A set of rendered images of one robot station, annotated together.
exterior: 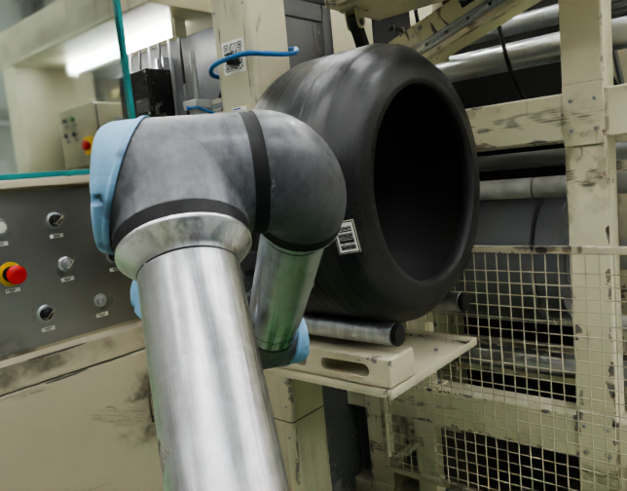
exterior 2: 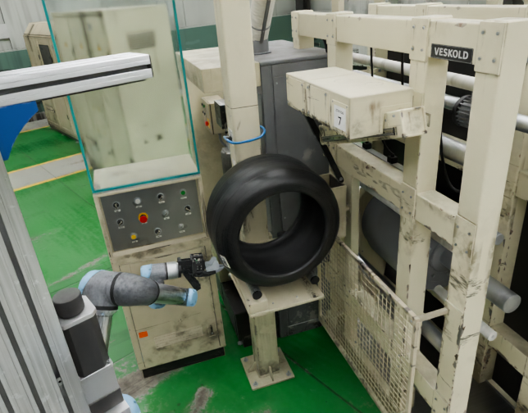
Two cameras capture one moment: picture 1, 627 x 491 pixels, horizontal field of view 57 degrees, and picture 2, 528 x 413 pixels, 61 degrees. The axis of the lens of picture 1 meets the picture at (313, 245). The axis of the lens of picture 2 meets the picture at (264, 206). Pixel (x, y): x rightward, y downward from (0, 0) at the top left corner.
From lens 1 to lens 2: 1.44 m
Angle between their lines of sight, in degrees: 37
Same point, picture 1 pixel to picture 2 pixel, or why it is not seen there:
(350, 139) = (226, 226)
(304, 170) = (123, 300)
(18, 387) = (144, 258)
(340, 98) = (227, 206)
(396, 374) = (253, 310)
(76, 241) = (170, 203)
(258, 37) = (238, 132)
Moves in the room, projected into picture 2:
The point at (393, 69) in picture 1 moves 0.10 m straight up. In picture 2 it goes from (258, 192) to (257, 169)
